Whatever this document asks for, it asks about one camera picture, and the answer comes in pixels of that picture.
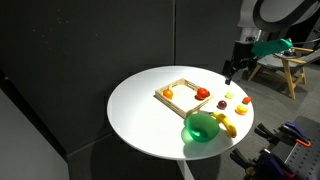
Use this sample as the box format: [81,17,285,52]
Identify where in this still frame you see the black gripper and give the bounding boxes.
[222,41,256,85]

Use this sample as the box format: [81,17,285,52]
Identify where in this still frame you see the yellow toy banana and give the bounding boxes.
[211,112,237,138]

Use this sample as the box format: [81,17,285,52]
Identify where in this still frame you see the green plastic bowl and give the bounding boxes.
[185,113,220,143]

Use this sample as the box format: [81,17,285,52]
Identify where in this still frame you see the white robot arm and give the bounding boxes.
[222,0,320,85]

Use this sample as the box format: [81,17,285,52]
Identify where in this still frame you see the wooden crate tray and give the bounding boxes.
[155,78,213,119]

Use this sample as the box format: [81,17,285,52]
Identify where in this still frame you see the yellow-green toy lemon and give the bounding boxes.
[225,91,234,99]

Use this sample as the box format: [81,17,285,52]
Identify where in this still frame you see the dark purple toy plum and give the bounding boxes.
[217,100,227,110]

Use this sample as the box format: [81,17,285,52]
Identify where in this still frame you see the small red-orange toy fruit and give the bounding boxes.
[242,96,252,104]

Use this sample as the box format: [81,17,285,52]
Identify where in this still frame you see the red toy tomato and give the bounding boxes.
[196,88,210,100]

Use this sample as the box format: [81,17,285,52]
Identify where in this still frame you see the yellow-orange toy peach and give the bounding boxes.
[235,104,248,115]

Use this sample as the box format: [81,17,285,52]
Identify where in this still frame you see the orange toy fruit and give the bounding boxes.
[163,89,173,99]

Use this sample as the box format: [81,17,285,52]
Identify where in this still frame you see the wooden armchair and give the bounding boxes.
[248,47,320,99]

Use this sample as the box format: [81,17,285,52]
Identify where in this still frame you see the purple orange clamp upper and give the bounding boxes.
[254,122,312,147]

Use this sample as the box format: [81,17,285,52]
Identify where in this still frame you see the purple orange clamp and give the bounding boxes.
[230,149,296,180]
[254,122,312,147]

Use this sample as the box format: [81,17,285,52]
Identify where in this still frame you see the round white table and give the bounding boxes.
[107,66,254,180]

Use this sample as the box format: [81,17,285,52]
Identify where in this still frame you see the purple orange clamp lower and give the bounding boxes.
[230,149,296,180]

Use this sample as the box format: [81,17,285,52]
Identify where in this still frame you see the black perforated board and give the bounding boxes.
[265,116,320,180]

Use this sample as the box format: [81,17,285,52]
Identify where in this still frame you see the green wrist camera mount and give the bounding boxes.
[251,39,292,57]

